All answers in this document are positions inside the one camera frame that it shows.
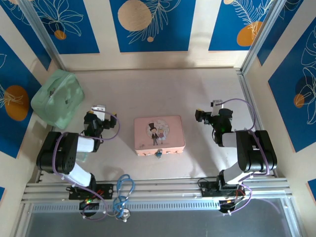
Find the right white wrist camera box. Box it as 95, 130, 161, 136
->
210, 99, 224, 117

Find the aluminium table edge rail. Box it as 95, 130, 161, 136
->
21, 178, 293, 202

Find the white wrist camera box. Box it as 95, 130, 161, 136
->
90, 104, 107, 121
210, 99, 224, 117

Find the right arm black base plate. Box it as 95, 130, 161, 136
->
201, 181, 246, 198

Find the aluminium side rail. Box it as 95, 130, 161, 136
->
237, 70, 278, 177

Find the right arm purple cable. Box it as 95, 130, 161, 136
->
218, 98, 270, 217

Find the blue coiled cable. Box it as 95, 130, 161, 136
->
113, 174, 135, 219

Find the pink wedding couple box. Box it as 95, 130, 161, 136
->
134, 115, 186, 157

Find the aluminium frame post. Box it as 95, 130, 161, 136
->
240, 0, 283, 75
18, 0, 66, 72

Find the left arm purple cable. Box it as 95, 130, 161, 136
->
52, 111, 121, 221

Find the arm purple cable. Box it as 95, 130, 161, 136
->
52, 111, 121, 221
218, 98, 270, 217

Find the mint green fabric bag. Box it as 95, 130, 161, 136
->
31, 69, 85, 129

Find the slotted grey cable duct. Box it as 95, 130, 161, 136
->
32, 200, 284, 213

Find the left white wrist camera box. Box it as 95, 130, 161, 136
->
90, 104, 107, 121

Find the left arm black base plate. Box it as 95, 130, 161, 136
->
68, 183, 114, 200

